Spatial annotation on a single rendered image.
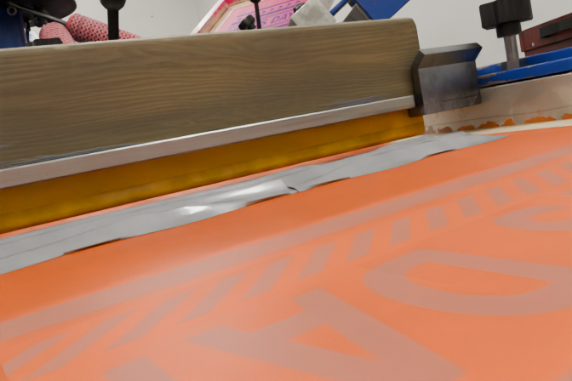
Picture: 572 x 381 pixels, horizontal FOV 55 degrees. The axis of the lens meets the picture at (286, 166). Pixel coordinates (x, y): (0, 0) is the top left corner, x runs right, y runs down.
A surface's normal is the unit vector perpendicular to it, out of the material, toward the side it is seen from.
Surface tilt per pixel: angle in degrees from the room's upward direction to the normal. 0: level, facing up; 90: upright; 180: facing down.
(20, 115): 90
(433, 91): 90
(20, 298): 0
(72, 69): 90
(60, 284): 0
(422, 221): 0
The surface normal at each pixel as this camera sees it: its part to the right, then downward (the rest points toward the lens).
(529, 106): -0.83, 0.20
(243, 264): -0.18, -0.98
